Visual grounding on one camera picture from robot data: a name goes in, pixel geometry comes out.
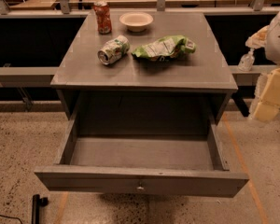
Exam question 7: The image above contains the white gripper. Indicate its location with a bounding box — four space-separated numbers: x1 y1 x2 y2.
245 26 280 122

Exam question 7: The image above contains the crushed green 7up can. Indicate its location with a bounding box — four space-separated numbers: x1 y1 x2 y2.
97 35 130 65

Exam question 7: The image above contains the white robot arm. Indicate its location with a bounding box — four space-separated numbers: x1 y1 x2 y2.
245 11 280 122

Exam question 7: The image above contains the orange soda can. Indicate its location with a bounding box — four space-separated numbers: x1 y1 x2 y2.
93 1 112 35

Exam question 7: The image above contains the open grey top drawer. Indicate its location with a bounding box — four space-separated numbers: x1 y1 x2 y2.
35 109 248 198

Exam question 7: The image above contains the clear sanitizer pump bottle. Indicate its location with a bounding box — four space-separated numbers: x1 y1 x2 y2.
238 49 255 72

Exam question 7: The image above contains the green chip bag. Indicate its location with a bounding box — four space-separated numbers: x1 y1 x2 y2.
132 35 196 62

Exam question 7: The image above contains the grey cabinet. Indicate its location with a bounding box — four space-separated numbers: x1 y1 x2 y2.
51 12 237 135

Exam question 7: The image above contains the white paper bowl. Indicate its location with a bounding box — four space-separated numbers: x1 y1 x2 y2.
119 12 153 33

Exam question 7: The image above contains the black floor stand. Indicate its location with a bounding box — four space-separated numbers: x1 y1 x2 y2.
31 194 49 224

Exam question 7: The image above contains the black floor cable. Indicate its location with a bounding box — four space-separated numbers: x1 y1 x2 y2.
0 206 24 224

